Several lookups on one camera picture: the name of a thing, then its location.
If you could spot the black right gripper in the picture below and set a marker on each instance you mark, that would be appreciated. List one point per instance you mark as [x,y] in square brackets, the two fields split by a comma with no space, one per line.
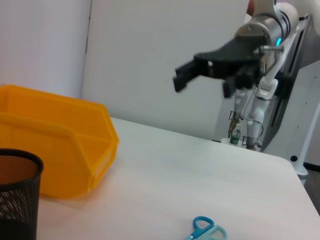
[237,57]

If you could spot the green-label background bottle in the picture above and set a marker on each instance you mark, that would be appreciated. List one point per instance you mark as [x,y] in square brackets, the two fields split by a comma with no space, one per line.
[235,137]

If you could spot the blue capped scissors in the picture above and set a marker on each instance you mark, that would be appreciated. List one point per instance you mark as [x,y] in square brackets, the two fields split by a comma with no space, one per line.
[207,231]

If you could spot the black mesh pen holder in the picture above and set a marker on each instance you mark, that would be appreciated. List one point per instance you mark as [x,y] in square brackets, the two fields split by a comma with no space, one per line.
[17,200]

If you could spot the yellow plastic bin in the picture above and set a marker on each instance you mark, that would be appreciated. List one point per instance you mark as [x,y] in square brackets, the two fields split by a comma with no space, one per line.
[50,140]

